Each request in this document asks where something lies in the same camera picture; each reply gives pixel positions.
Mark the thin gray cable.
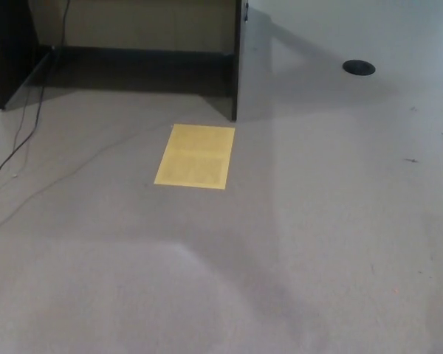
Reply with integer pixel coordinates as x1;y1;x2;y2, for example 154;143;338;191
0;124;173;235

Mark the yellow paper sheet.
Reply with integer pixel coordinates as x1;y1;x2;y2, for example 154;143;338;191
154;123;236;190

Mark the dark wooden desk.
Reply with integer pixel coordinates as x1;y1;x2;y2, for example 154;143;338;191
0;0;272;122

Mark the black power cable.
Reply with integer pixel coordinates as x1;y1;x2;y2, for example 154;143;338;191
0;0;72;184

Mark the black round floor cover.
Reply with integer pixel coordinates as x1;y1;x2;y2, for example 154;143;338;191
342;59;376;77

